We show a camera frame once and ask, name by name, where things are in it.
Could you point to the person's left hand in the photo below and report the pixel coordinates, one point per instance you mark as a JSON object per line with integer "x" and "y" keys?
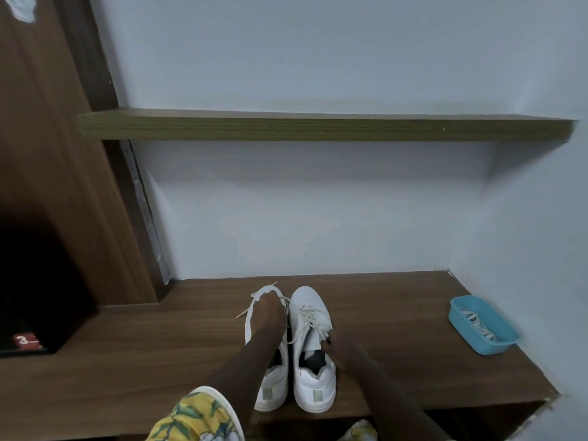
{"x": 268, "y": 319}

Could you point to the person's right hand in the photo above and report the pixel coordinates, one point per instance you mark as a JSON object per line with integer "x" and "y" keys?
{"x": 342, "y": 349}

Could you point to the cream shoelace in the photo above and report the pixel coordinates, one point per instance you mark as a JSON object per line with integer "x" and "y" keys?
{"x": 244, "y": 311}
{"x": 310, "y": 316}

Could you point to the white sneaker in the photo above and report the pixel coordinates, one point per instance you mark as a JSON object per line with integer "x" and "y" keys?
{"x": 312, "y": 390}
{"x": 271, "y": 395}

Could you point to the person's left forearm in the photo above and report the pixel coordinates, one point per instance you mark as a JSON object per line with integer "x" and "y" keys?
{"x": 243, "y": 376}

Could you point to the person's right forearm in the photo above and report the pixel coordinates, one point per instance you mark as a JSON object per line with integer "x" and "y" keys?
{"x": 395, "y": 399}

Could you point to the blue plastic basket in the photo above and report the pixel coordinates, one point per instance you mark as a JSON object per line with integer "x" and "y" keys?
{"x": 487, "y": 348}

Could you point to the wooden wall shelf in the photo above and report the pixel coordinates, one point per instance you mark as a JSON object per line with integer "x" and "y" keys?
{"x": 321, "y": 128}

